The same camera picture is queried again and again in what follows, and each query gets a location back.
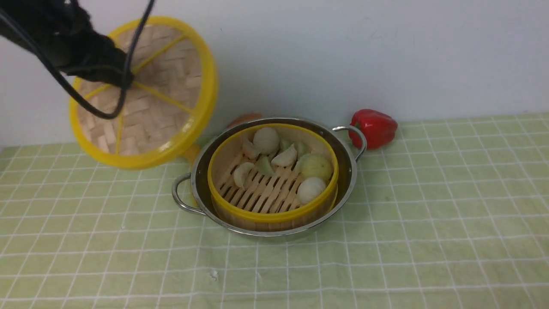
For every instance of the green checkered tablecloth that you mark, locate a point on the green checkered tablecloth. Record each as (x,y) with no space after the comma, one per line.
(451,215)

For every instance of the white crescent dumpling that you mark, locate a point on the white crescent dumpling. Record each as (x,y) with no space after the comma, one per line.
(241,173)
(286,158)

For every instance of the orange fruit behind pot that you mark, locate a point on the orange fruit behind pot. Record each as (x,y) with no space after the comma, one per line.
(244,118)

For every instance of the stainless steel pot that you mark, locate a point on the stainless steel pot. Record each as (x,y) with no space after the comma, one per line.
(191,192)

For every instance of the yellow woven bamboo steamer lid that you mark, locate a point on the yellow woven bamboo steamer lid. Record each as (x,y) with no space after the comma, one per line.
(167,107)

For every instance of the round white bun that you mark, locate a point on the round white bun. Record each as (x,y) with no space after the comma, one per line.
(266,140)
(309,189)

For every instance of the yellow banana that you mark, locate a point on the yellow banana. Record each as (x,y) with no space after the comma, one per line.
(191,153)

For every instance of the red bell pepper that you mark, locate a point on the red bell pepper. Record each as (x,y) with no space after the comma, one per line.
(378,128)

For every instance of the yellow rimmed bamboo steamer basket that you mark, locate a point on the yellow rimmed bamboo steamer basket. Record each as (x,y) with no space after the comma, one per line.
(269,203)

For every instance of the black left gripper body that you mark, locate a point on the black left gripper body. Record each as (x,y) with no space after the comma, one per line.
(64,32)

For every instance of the pale green round bun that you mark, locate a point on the pale green round bun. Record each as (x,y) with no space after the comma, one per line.
(316,165)

